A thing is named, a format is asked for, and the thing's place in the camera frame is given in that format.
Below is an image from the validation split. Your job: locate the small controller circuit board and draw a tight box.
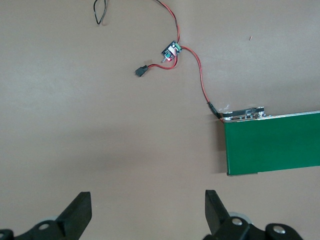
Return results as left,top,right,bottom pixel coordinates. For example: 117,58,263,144
160,40,184,64

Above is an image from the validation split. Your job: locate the green conveyor belt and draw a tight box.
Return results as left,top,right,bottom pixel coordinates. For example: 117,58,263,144
219,105,320,177

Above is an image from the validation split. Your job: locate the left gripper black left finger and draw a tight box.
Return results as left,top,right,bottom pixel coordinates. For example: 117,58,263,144
0,191,93,240

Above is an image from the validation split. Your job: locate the black plug with red lead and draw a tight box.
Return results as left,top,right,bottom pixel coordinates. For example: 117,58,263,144
134,55,180,79

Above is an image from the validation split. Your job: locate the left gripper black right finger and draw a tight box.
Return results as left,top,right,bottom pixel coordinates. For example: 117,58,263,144
199,189,305,240

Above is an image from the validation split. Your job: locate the red black power wire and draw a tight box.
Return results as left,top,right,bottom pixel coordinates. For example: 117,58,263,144
92,0,182,45

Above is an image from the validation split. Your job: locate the red black motor wire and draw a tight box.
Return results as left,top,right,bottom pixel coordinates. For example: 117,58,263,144
181,45,223,120

